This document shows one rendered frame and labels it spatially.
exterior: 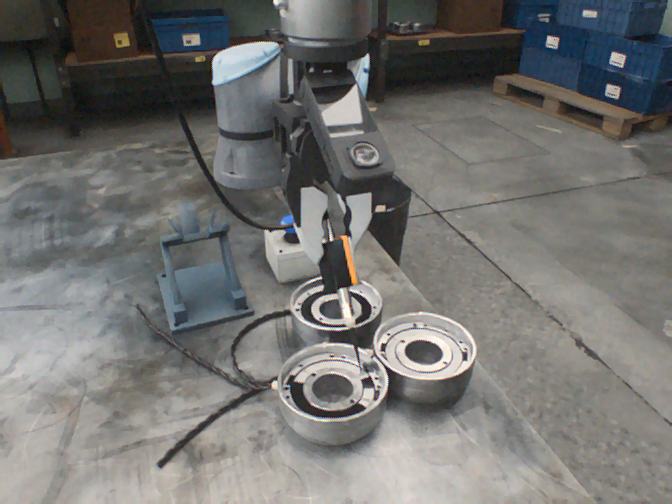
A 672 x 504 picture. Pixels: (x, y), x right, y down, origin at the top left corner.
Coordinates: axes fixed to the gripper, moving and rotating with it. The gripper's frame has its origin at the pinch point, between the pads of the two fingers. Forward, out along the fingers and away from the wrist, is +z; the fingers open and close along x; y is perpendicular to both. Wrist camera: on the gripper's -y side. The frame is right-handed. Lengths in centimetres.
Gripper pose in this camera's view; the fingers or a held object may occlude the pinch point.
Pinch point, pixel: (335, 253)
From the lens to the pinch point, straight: 55.3
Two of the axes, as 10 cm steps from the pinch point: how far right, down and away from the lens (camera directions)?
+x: -9.2, 2.0, -3.3
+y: -3.8, -4.8, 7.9
